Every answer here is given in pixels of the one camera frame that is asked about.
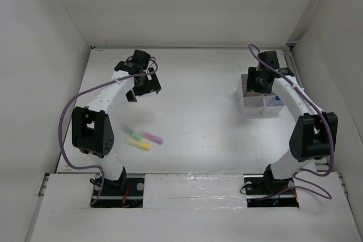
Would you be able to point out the green highlighter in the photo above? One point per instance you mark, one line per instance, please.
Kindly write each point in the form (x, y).
(135, 135)

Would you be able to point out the white divided organizer right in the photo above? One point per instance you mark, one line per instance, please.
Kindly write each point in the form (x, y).
(271, 106)

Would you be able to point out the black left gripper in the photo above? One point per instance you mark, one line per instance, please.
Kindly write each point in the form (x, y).
(152, 86)

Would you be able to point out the aluminium rail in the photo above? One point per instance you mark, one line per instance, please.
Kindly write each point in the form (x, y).
(289, 59)

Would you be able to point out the yellow highlighter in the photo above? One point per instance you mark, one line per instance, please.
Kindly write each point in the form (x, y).
(138, 144)

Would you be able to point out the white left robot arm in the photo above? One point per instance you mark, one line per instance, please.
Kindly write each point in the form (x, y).
(91, 128)

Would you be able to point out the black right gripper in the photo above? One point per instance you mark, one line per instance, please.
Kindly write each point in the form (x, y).
(252, 85)

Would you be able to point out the white divided organizer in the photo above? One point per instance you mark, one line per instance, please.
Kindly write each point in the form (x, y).
(271, 106)
(249, 103)

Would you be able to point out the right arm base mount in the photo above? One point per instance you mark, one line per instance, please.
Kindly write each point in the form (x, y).
(261, 193)

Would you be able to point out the white divided organizer left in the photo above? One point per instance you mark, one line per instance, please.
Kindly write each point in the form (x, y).
(249, 103)

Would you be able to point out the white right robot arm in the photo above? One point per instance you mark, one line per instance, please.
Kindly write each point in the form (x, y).
(315, 131)

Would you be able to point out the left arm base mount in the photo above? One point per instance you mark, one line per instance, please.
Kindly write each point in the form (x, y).
(129, 197)

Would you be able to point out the pink highlighter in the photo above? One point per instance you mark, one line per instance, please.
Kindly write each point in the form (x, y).
(152, 137)

